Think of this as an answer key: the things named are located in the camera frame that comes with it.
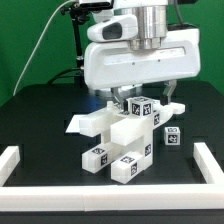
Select white chair seat block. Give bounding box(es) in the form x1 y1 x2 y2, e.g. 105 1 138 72
99 133 154 171

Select white cube nut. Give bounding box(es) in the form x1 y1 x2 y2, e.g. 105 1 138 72
164 127 180 145
130 96 153 117

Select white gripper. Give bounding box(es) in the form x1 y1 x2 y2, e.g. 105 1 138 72
84 15 201 111

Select white cable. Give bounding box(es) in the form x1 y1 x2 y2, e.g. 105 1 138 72
12 0 76 97

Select white U-shaped border fence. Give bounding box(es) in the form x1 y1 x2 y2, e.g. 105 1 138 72
0 143 224 212

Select black cables at base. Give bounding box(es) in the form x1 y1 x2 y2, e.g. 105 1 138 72
46 65 86 85

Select black camera stand pole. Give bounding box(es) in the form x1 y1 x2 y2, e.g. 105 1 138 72
60 3 90 68

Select white chair back frame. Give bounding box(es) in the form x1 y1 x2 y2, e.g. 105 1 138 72
79 100 185 146

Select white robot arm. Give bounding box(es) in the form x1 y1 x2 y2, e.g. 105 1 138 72
84 0 200 108

